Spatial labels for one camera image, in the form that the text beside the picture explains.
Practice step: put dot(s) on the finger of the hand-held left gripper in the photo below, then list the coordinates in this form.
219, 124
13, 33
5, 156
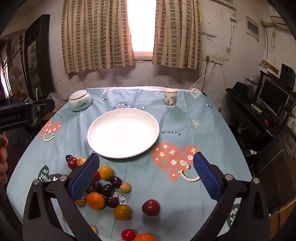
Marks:
44, 106

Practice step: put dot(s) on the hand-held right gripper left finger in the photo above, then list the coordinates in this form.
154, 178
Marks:
84, 176

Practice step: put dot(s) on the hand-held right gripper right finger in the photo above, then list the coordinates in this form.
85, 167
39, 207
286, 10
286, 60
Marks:
207, 176

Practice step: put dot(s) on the small dark plum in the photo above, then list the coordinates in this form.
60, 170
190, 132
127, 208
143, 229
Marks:
68, 158

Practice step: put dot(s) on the tan speckled pepino melon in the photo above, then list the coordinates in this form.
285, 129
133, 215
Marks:
81, 202

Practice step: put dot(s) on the orange mandarin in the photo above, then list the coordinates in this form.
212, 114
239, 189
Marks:
144, 238
95, 200

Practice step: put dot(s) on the dark purple plum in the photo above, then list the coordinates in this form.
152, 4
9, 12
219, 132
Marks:
116, 182

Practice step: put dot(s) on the tan smooth pepino melon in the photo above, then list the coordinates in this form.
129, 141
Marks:
125, 187

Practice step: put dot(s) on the white round plate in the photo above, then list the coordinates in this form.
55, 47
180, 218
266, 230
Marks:
123, 133

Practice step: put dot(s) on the small red cherry fruit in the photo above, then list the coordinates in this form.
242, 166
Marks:
128, 234

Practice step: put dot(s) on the person's left hand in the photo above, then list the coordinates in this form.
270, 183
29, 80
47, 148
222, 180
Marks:
3, 160

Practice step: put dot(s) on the clear plastic bag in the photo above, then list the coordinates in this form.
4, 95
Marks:
55, 99

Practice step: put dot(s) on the white lidded ceramic jar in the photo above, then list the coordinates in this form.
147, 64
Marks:
79, 102

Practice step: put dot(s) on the standing fan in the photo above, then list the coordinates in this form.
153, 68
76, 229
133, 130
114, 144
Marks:
17, 78

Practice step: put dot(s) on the dark framed picture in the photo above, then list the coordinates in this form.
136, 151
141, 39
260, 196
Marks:
34, 58

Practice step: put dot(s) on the light blue printed tablecloth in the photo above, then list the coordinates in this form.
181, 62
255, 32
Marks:
138, 176

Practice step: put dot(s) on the black computer desk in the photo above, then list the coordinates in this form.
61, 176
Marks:
249, 125

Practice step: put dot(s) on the white remote control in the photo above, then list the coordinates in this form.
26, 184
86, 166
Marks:
256, 108

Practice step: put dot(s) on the printed paper cup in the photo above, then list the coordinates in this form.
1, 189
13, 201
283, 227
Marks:
170, 99

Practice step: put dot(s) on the black hat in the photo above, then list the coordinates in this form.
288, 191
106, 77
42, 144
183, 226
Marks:
239, 89

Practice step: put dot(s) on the computer monitor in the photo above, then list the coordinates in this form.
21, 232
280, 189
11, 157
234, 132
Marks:
271, 97

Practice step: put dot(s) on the long tan box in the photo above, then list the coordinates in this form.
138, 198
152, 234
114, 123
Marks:
269, 67

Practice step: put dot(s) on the bright window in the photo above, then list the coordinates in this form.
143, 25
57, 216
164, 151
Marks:
142, 27

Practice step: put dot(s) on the black speaker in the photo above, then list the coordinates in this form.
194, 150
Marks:
288, 71

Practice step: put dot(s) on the white wall socket strip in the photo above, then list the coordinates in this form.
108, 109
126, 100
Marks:
215, 59

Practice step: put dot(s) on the white wall panel box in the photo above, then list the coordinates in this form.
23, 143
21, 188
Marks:
252, 27

